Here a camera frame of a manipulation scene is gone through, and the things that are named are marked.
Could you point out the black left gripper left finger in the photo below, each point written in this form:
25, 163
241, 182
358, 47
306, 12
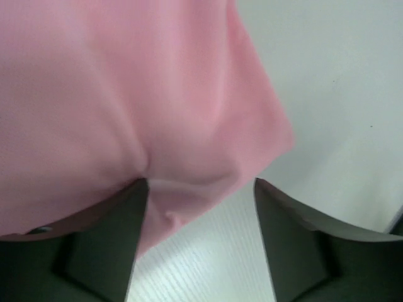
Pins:
86, 257

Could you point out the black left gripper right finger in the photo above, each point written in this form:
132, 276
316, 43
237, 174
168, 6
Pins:
312, 256

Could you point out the pink t-shirt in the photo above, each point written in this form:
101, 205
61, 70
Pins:
97, 94

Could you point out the aluminium mounting rail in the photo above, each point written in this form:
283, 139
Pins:
396, 224

